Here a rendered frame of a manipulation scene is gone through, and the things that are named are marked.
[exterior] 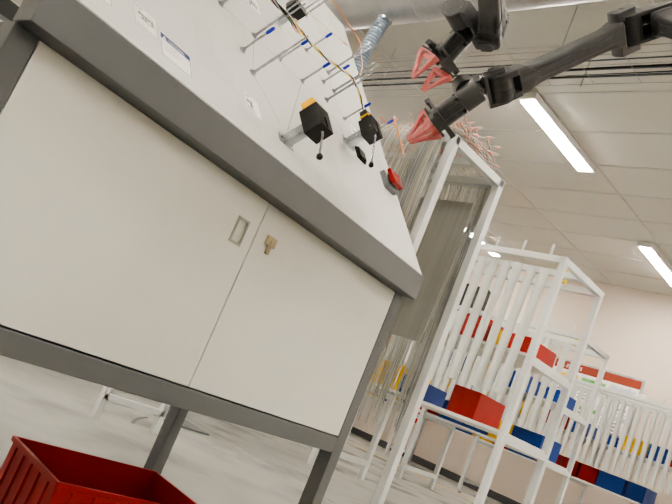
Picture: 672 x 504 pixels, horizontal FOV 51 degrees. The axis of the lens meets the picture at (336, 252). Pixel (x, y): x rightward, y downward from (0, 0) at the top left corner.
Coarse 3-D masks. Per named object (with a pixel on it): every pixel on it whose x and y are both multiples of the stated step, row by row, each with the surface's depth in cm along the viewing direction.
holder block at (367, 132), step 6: (360, 120) 182; (366, 120) 180; (372, 120) 179; (360, 126) 181; (366, 126) 179; (372, 126) 178; (378, 126) 181; (366, 132) 178; (372, 132) 178; (378, 132) 180; (366, 138) 179; (372, 138) 180; (378, 138) 180
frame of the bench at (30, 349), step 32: (0, 32) 99; (0, 64) 98; (0, 96) 98; (384, 320) 184; (0, 352) 106; (32, 352) 110; (64, 352) 114; (128, 384) 125; (160, 384) 130; (224, 416) 145; (256, 416) 153; (352, 416) 181; (160, 448) 209; (320, 448) 173; (320, 480) 176
